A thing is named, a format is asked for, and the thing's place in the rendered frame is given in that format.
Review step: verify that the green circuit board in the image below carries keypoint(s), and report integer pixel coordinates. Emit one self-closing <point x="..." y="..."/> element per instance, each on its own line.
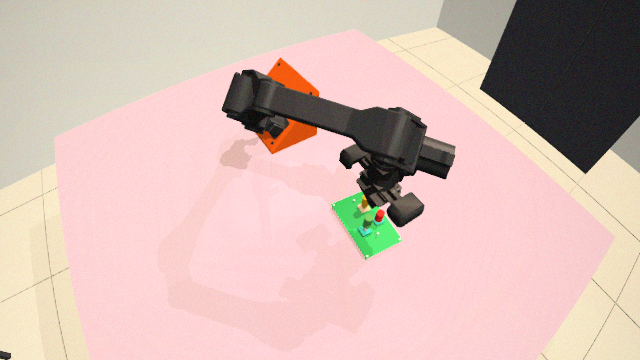
<point x="369" y="228"/>

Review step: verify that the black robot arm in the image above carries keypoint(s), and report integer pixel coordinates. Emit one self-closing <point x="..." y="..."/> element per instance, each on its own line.
<point x="395" y="137"/>

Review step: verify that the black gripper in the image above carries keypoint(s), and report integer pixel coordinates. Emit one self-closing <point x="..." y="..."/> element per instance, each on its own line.
<point x="378" y="184"/>

